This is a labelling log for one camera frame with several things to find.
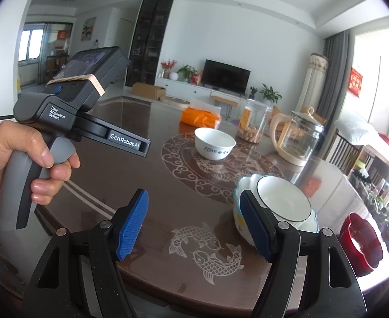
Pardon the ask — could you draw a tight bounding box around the red flower-shaped bowl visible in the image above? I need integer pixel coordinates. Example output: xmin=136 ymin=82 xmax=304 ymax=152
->
xmin=339 ymin=213 xmax=383 ymax=277

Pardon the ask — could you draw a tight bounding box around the white ribbed black-rimmed bowl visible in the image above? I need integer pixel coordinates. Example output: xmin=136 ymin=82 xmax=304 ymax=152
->
xmin=255 ymin=176 xmax=319 ymax=233

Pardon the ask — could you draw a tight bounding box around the blue white scalloped bowl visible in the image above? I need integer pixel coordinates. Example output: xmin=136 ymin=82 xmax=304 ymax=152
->
xmin=233 ymin=174 xmax=273 ymax=245

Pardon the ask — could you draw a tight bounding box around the white bowl blue pattern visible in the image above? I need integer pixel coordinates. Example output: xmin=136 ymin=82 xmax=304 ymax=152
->
xmin=194 ymin=127 xmax=236 ymax=161

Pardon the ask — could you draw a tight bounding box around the person's left hand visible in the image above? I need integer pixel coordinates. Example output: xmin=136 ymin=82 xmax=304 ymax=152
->
xmin=0 ymin=121 xmax=81 ymax=205

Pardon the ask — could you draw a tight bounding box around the cardboard box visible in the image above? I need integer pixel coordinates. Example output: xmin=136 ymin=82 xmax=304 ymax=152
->
xmin=131 ymin=83 xmax=166 ymax=100

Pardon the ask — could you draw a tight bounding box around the black glass display cabinet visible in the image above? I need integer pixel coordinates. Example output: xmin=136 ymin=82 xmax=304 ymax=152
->
xmin=126 ymin=0 xmax=173 ymax=87

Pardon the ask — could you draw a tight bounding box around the red flower vase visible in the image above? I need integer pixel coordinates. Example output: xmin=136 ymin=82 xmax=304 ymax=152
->
xmin=161 ymin=59 xmax=177 ymax=78

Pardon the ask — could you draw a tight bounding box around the white tv cabinet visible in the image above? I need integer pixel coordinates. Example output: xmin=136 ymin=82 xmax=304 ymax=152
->
xmin=155 ymin=78 xmax=243 ymax=103

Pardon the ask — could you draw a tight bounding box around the orange tissue pack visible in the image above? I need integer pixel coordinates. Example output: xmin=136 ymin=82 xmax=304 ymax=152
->
xmin=180 ymin=99 xmax=222 ymax=129

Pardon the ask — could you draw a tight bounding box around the green leafy plant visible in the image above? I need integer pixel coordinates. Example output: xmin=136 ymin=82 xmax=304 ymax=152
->
xmin=177 ymin=65 xmax=197 ymax=82

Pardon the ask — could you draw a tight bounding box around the wooden crib bed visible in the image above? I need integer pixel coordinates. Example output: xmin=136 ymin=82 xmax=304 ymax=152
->
xmin=326 ymin=129 xmax=389 ymax=183

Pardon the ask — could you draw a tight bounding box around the white pillow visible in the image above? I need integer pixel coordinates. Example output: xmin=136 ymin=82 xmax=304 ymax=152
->
xmin=334 ymin=118 xmax=379 ymax=146

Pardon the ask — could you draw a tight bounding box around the black flat television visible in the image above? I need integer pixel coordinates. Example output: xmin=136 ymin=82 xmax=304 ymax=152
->
xmin=202 ymin=60 xmax=251 ymax=95

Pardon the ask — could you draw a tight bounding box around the orange lounge chair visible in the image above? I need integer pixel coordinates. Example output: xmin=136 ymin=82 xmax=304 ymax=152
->
xmin=270 ymin=107 xmax=327 ymax=131

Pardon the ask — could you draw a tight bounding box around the small wooden stool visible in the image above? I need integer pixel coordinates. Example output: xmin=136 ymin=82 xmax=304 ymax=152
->
xmin=210 ymin=95 xmax=239 ymax=121

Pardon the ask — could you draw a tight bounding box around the clear plastic snack jar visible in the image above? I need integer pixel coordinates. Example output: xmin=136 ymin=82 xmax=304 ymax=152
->
xmin=237 ymin=99 xmax=273 ymax=144

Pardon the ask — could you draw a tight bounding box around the potted green plant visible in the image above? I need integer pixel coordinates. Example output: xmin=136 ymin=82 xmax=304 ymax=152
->
xmin=259 ymin=83 xmax=282 ymax=104

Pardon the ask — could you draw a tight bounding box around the white standing air conditioner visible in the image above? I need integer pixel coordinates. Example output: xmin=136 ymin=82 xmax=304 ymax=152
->
xmin=295 ymin=53 xmax=329 ymax=111

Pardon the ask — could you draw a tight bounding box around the small potted plant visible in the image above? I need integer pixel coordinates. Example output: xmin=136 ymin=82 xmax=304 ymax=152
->
xmin=248 ymin=87 xmax=258 ymax=100

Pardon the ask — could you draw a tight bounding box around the grey curtain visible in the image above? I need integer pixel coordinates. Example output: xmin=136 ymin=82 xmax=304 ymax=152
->
xmin=318 ymin=30 xmax=350 ymax=128

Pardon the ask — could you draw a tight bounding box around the glass kettle cream handle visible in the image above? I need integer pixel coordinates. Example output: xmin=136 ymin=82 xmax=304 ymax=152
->
xmin=269 ymin=123 xmax=322 ymax=167

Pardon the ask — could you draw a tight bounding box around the red wall calendar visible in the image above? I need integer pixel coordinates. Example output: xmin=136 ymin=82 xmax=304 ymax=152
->
xmin=348 ymin=68 xmax=363 ymax=97

